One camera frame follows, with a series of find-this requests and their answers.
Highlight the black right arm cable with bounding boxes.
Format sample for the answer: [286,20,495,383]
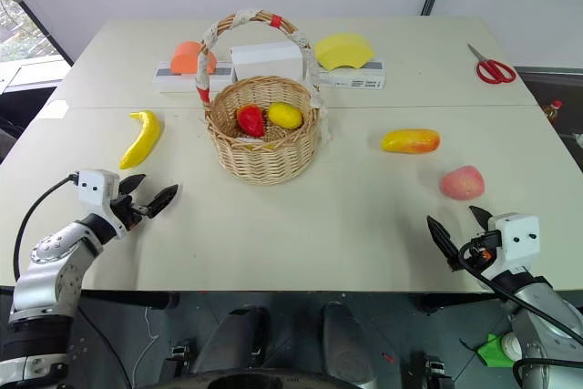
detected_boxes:
[457,241,583,336]

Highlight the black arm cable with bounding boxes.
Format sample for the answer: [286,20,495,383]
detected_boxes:
[457,241,583,336]
[12,173,79,282]

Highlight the orange foam block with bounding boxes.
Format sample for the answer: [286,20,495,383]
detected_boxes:
[170,41,219,77]

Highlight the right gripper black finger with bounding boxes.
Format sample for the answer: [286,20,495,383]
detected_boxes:
[425,215,459,272]
[468,205,493,232]

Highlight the wicker basket with handle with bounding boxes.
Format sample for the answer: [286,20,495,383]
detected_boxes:
[194,6,332,187]

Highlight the plain white box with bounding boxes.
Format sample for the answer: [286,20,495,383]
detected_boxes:
[230,40,306,83]

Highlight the red toy fruit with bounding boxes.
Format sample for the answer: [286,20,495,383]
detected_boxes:
[235,105,267,138]

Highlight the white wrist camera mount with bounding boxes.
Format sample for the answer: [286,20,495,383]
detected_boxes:
[74,169,128,238]
[486,212,542,274]

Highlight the yellow toy banana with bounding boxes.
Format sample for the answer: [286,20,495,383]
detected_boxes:
[118,109,164,170]

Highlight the yellow orange toy mango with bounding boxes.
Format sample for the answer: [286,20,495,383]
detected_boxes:
[380,128,442,155]

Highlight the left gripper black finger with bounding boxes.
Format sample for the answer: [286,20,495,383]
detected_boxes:
[118,173,148,200]
[145,183,180,220]

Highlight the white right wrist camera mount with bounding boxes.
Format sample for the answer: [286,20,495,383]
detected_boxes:
[486,212,542,274]

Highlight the yellow toy lemon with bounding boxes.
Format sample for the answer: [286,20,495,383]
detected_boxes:
[267,102,304,130]

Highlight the long white box grey stripe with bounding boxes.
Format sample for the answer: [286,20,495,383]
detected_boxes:
[152,59,239,96]
[315,57,389,91]

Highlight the green plastic object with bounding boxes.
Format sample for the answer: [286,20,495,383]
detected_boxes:
[475,333,517,368]

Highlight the yellow oil bottle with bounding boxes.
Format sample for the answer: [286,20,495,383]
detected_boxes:
[541,97,567,126]

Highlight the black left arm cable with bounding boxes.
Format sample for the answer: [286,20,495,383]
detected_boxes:
[12,173,79,282]

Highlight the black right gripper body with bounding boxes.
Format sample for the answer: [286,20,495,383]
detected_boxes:
[455,230,503,278]

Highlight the thin white cord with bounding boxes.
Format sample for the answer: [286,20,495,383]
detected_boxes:
[135,305,159,377]

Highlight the pink toy peach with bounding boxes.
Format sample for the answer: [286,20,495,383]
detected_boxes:
[439,165,486,201]

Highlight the white round container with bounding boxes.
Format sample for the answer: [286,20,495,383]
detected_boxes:
[499,331,524,362]

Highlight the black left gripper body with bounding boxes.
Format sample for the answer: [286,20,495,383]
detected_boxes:
[111,194,152,233]

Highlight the red handled scissors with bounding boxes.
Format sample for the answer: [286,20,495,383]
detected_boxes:
[466,43,518,86]

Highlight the black window frame post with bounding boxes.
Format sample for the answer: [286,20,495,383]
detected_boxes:
[0,0,75,67]

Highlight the white paper label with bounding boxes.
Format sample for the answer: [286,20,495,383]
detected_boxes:
[236,133,274,149]

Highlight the yellow foam block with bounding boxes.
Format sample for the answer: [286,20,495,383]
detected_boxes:
[314,33,377,73]

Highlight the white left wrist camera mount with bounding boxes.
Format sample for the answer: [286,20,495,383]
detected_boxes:
[74,169,128,238]

